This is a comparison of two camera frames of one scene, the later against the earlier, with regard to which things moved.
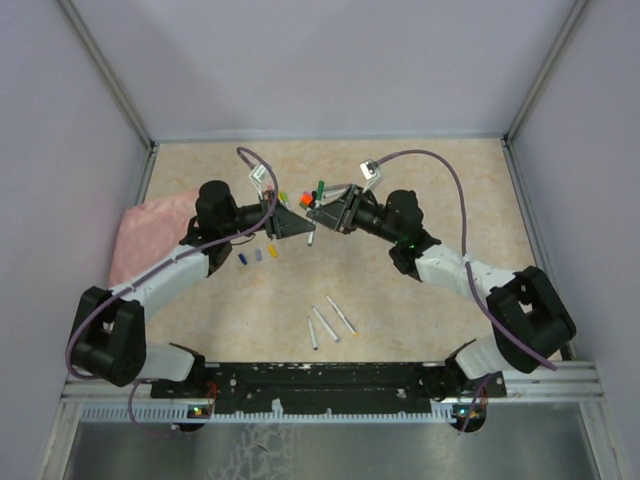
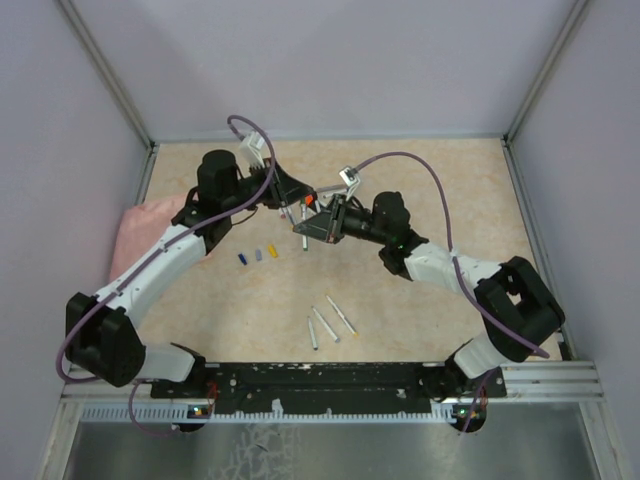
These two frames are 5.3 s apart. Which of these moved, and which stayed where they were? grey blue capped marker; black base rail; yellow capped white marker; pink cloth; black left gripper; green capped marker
Moved: green capped marker; black left gripper
Stayed: black base rail; yellow capped white marker; pink cloth; grey blue capped marker
